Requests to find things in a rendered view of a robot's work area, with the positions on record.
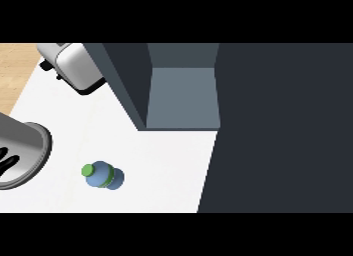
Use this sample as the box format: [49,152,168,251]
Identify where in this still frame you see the dark grey cabinet door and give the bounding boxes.
[196,43,353,214]

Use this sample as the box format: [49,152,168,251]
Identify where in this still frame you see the blue water bottle green cap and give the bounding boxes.
[80,160,126,191]

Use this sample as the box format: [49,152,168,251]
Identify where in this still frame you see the white toaster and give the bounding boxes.
[34,43,108,97]

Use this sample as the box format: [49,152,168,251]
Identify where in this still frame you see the grey open cabinet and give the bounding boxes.
[81,43,222,132]

